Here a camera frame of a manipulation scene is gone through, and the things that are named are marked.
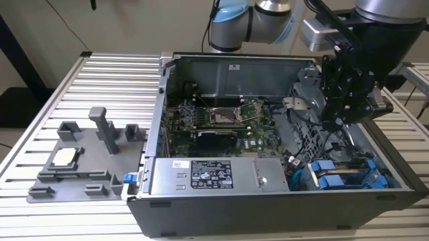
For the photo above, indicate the silver CPU chip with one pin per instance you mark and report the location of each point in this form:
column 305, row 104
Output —
column 66, row 158

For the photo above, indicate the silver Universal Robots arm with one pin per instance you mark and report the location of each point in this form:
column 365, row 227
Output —
column 231, row 32

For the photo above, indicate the silver power supply unit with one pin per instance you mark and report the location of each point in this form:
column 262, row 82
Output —
column 167, row 180

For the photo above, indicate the CPU socket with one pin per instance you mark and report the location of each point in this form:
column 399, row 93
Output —
column 222, row 116

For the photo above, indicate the blue case latch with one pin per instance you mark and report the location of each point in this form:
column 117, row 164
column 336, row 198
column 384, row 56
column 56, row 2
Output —
column 129, row 178

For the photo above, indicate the metal drive cage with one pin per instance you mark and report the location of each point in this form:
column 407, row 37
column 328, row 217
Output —
column 305, row 100

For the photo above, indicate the black desk frame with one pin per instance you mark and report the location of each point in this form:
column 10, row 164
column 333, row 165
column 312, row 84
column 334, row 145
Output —
column 20, row 62

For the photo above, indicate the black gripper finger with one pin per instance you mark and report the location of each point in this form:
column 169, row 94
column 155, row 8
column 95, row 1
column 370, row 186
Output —
column 360, row 105
column 334, row 95

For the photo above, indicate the grey parts rack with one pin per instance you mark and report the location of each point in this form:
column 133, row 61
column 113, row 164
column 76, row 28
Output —
column 87, row 185

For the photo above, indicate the grey side wrist camera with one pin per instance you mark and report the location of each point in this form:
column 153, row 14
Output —
column 382, row 105

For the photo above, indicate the black open PC case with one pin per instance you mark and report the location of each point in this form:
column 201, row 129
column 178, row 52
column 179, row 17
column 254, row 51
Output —
column 234, row 216

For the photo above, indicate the green motherboard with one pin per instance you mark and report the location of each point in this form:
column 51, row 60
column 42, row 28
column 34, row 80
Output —
column 261, row 140

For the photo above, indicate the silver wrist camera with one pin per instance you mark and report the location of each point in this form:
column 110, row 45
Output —
column 317, row 32

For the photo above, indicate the black graphics card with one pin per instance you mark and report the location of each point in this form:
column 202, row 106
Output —
column 215, row 140

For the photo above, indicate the aluminium profile frame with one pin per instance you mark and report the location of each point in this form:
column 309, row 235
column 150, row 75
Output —
column 413, row 72

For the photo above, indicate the small black hanging object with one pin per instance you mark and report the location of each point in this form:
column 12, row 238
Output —
column 92, row 5

